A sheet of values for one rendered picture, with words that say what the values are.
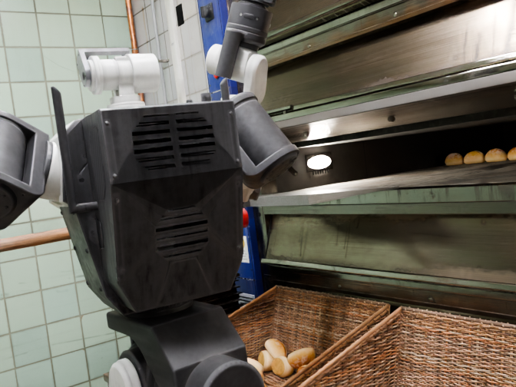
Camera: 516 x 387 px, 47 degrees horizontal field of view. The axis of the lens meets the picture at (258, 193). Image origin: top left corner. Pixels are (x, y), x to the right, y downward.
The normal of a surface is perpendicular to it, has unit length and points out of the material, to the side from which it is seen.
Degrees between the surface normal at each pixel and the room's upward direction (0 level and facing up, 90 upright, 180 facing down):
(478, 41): 70
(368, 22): 90
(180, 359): 45
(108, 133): 90
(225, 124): 90
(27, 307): 90
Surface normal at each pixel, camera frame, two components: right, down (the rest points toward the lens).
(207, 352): 0.33, -0.72
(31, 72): 0.57, -0.03
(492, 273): -0.80, -0.22
